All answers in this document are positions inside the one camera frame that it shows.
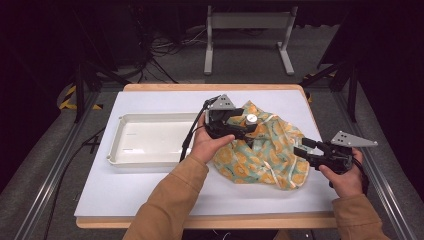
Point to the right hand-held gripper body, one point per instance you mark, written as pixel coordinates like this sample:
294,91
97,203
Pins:
336,153

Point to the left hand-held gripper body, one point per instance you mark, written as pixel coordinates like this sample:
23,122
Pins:
218,116

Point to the orange slice print cloth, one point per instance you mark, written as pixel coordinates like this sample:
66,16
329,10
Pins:
266,156

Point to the person's right hand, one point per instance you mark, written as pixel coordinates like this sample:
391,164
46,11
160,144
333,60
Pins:
346,183

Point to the person's left hand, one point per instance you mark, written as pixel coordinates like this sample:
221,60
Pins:
206,146

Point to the round white cap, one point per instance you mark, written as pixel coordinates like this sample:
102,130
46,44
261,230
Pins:
251,118

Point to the white plastic tray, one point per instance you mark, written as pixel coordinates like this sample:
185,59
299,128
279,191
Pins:
153,140

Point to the black tripod stand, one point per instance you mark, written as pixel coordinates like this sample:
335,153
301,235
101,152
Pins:
350,83
80,86

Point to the grey metal stand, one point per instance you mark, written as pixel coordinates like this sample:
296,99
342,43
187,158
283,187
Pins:
248,20

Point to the white table mat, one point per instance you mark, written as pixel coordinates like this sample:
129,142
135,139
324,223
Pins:
133,190

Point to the yellow black hazard tape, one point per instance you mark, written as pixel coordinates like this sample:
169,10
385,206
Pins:
68,100

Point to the aluminium rail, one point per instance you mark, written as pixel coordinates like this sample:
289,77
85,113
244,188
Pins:
53,173
383,173

